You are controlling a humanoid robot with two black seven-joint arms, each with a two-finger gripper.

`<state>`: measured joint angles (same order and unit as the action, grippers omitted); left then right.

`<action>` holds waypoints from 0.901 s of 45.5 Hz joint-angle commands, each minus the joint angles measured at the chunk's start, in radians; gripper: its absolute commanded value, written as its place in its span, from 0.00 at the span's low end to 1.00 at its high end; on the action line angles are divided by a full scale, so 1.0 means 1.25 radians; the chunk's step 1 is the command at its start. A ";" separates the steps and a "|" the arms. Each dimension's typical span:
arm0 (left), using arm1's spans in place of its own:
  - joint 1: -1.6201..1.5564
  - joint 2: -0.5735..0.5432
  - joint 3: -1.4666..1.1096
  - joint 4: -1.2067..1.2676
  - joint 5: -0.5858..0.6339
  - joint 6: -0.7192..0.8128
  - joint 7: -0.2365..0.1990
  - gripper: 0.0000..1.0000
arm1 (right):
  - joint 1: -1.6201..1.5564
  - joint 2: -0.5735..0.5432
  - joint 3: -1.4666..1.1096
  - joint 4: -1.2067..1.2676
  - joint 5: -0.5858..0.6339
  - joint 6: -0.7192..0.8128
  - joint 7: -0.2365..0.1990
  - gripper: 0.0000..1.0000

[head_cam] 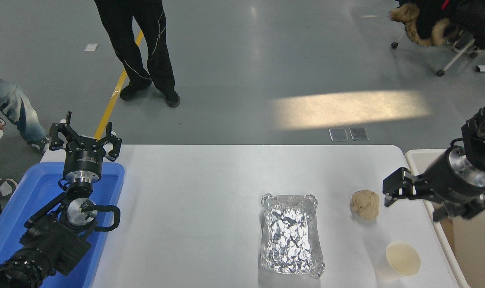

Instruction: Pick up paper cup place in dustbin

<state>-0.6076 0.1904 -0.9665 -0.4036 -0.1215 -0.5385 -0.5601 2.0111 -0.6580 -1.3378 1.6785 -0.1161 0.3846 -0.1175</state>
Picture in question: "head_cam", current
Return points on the metal floor plate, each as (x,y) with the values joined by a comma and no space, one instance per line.
(359,134)
(339,134)

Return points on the white paper scrap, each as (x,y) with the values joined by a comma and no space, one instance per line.
(91,47)

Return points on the crinkled foil tray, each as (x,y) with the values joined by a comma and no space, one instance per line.
(290,236)

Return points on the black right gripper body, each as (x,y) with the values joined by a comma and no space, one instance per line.
(442,184)

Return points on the person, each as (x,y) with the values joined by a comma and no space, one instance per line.
(14,108)
(146,40)

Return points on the white wheeled chair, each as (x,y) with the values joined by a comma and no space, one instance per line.
(454,60)

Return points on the large pale bin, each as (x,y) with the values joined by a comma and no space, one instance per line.
(478,248)

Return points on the black fur-trimmed coat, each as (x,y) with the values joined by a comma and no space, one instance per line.
(470,18)

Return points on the blue plastic tray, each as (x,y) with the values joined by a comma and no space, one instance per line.
(30,192)

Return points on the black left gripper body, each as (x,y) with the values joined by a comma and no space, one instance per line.
(83,158)

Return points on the white paper cup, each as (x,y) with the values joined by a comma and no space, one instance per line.
(403,259)

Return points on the crumpled tan paper ball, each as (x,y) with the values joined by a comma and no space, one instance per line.
(365,204)

